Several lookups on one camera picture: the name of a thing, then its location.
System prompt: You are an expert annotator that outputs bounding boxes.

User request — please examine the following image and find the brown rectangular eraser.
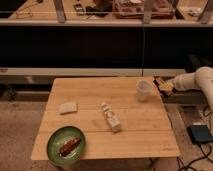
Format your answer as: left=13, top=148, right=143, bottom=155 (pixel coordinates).
left=154, top=77, right=166, bottom=95

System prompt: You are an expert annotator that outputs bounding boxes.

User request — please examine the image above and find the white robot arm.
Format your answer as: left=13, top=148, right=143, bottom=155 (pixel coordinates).
left=159, top=66, right=213, bottom=113

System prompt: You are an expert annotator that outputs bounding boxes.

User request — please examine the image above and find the white ceramic cup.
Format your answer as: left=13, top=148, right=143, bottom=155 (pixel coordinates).
left=136, top=80, right=152, bottom=101

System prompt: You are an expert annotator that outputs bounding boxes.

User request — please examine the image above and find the wooden table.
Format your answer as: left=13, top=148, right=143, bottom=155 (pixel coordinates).
left=31, top=77, right=180, bottom=160

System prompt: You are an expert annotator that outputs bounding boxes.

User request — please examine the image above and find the black power box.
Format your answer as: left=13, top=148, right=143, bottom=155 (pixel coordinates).
left=187, top=125, right=213, bottom=144

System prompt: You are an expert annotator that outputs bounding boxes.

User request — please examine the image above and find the white plastic bottle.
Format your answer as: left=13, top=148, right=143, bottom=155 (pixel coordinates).
left=101, top=102, right=121, bottom=133

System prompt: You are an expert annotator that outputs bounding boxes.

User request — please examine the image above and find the tray of items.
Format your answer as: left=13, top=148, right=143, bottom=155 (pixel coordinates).
left=113, top=0, right=174, bottom=19

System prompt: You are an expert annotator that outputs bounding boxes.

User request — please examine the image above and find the brown sausage on plate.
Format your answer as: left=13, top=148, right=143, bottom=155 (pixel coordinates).
left=59, top=138, right=81, bottom=157

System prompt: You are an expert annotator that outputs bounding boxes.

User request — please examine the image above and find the black phone on bench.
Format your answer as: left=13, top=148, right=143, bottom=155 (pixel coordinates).
left=73, top=3, right=85, bottom=16

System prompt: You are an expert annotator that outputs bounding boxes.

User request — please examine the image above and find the green round plate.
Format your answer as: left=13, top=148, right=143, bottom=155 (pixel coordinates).
left=46, top=126, right=86, bottom=167

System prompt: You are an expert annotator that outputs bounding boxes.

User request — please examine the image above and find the background workbench shelf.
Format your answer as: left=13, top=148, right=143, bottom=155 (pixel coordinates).
left=0, top=0, right=213, bottom=27

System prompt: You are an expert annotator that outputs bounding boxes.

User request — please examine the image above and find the black floor cable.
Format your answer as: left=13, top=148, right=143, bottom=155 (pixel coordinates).
left=176, top=143, right=213, bottom=171

